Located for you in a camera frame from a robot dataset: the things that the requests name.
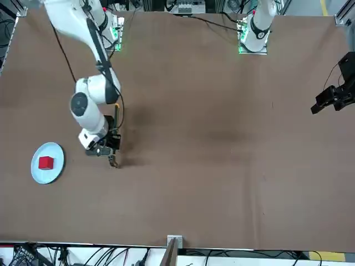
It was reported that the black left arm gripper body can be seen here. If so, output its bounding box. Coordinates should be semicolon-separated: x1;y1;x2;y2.
338;51;355;84

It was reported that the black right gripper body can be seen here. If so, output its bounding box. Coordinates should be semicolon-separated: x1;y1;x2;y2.
103;115;123;152

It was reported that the red wooden cube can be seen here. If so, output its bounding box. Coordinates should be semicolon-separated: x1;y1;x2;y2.
38;156;55;170

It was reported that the light blue round plate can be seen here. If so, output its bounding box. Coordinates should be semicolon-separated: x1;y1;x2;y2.
30;142;66;185

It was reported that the grey electrical unit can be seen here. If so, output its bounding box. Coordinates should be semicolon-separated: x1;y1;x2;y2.
177;0;195;13

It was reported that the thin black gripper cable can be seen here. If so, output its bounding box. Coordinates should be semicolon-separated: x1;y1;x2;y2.
323;63;342;92

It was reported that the aluminium frame profile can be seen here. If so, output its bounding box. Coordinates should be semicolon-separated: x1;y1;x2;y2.
334;0;355;26

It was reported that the thin black loose cable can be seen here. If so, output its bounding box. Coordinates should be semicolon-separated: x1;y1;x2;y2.
50;22;78;83

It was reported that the black arm cable harness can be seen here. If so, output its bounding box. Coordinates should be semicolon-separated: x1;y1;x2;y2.
80;0;125;131

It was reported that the silver metal table bracket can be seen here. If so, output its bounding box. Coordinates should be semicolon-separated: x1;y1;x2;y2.
167;234;184;248

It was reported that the black cable across table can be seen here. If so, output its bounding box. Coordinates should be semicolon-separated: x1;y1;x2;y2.
173;13;242;31

